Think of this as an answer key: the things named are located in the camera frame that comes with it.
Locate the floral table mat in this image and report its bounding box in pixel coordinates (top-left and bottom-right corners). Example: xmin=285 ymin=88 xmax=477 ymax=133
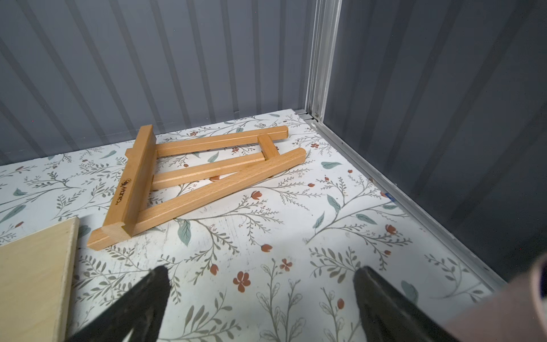
xmin=1 ymin=110 xmax=491 ymax=341

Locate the plywood board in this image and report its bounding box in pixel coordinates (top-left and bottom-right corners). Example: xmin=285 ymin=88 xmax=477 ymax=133
xmin=1 ymin=217 xmax=80 ymax=341

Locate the pink pen cup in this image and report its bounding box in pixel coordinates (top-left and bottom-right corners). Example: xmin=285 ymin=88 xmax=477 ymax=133
xmin=444 ymin=255 xmax=546 ymax=341

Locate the wooden easel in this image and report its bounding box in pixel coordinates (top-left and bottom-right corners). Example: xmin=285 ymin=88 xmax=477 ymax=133
xmin=87 ymin=125 xmax=306 ymax=251

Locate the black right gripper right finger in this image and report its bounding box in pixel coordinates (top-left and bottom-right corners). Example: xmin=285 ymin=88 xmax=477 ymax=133
xmin=353 ymin=266 xmax=457 ymax=341

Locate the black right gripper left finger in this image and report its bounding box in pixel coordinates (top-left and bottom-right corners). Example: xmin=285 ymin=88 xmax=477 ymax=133
xmin=66 ymin=266 xmax=170 ymax=341

